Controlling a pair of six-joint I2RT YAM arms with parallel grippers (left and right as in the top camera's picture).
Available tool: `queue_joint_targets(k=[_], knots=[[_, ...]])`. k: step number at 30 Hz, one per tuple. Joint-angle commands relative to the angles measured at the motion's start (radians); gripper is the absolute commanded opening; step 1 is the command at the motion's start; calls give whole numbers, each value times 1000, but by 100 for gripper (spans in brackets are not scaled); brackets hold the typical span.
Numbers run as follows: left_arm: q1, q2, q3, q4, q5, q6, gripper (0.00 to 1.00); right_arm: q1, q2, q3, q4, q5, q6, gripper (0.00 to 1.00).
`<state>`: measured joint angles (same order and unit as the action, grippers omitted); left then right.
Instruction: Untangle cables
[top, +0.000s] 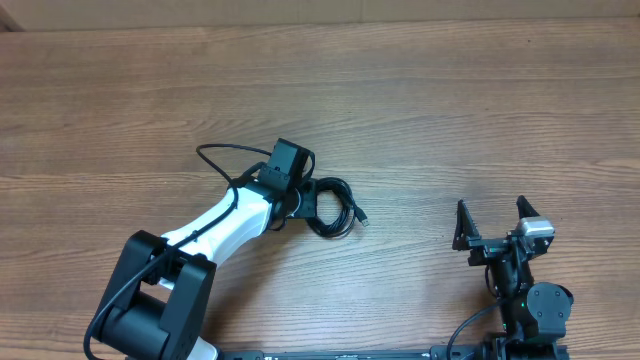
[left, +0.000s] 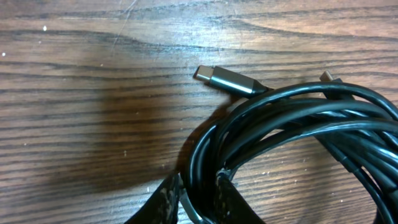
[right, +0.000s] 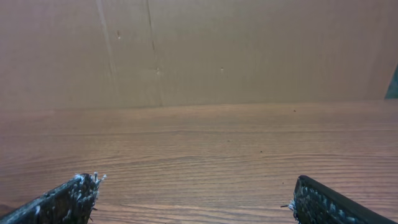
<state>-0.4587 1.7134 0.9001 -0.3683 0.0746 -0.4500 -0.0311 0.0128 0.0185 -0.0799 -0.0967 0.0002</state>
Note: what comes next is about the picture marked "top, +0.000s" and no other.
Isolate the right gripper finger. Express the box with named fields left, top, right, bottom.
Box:
left=516, top=195, right=539, bottom=219
left=452, top=199, right=481, bottom=251

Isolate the black USB cable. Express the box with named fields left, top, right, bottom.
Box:
left=303, top=176, right=371, bottom=239

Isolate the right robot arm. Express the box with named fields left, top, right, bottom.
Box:
left=444, top=196, right=574, bottom=359

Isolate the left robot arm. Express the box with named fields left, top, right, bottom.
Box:
left=83, top=139, right=315, bottom=360

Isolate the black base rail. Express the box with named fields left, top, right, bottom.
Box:
left=218, top=345, right=491, bottom=360

